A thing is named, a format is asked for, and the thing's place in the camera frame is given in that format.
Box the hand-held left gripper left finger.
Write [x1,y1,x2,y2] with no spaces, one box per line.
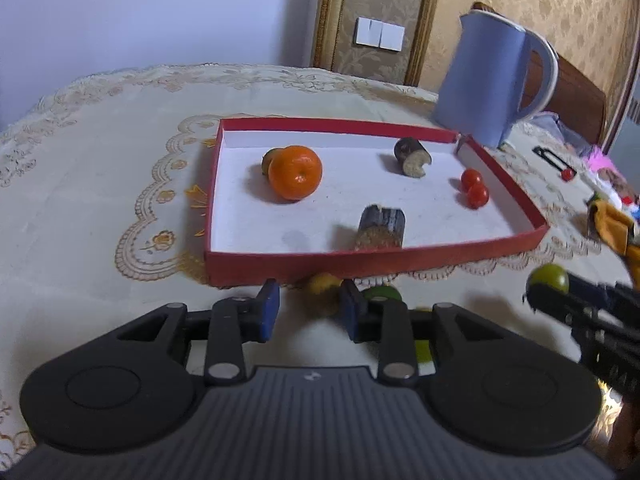
[102,279,281,382]

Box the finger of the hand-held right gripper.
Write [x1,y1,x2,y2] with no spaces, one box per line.
[525,282,603,329]
[568,271,619,307]

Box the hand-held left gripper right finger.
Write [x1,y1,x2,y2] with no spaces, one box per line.
[340,279,526,383]

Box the yellow-green lime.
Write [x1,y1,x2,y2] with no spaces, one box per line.
[306,272,343,311]

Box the dark green lime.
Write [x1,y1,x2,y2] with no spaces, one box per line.
[361,284,403,306]

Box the red shallow cardboard box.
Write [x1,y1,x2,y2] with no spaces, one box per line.
[204,116,551,288]

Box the orange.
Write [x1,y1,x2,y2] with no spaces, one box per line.
[268,145,323,202]

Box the small brown fruit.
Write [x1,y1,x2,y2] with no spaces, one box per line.
[261,147,286,177]

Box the dark eggplant piece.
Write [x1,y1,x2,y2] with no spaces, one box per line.
[393,137,433,179]

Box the yellow cloth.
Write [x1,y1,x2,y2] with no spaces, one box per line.
[587,199,640,261]

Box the pink cloth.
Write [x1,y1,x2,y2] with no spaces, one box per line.
[582,145,621,171]

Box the black tool with red tip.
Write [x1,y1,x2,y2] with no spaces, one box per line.
[532,145,576,173]

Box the grey blanket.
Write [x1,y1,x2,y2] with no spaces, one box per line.
[532,110,591,156]

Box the blue electric kettle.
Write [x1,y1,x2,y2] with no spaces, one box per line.
[432,8,559,150]

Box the white wall switch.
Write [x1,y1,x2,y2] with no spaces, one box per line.
[354,16,406,52]

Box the gold wall panel frame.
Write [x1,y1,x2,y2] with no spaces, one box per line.
[311,0,445,87]

